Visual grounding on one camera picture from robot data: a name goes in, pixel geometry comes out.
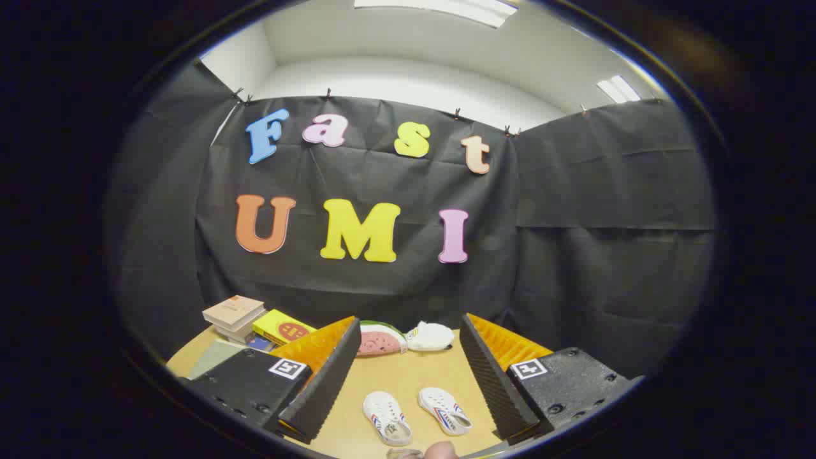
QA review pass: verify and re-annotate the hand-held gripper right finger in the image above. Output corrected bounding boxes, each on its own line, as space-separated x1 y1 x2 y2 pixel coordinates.
459 312 643 446

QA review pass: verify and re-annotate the watermelon plush toy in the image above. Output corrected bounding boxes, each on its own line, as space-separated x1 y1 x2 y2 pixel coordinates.
357 321 408 357

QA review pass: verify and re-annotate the beige fabric storage box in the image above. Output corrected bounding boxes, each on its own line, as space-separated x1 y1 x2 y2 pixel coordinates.
189 339 275 381

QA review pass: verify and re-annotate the ceiling light panel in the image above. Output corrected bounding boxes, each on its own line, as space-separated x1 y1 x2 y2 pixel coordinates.
596 75 641 104
354 0 518 29

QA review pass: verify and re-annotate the white canvas shoe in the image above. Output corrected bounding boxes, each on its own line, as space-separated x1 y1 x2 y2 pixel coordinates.
363 391 413 446
418 387 473 437

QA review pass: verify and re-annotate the yellow book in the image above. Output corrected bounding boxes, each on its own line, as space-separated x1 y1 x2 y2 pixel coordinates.
252 309 317 347

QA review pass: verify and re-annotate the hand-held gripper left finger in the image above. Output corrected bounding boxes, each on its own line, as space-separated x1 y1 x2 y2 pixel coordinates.
185 316 363 446

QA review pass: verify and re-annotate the beige book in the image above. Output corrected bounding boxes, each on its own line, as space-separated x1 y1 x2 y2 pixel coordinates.
203 295 266 332

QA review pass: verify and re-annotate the white plush toy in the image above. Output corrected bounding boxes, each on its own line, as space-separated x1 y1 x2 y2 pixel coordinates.
405 322 455 353

